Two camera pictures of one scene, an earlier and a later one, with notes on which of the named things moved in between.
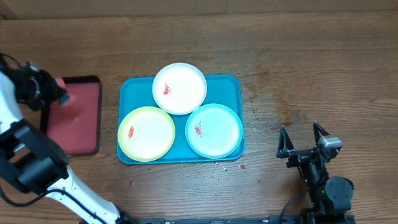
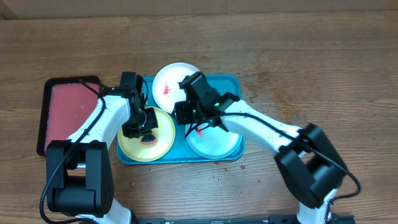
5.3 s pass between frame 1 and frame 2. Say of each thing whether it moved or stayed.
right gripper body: moved
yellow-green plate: stayed
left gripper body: moved
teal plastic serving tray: stayed
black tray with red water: stayed
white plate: stayed
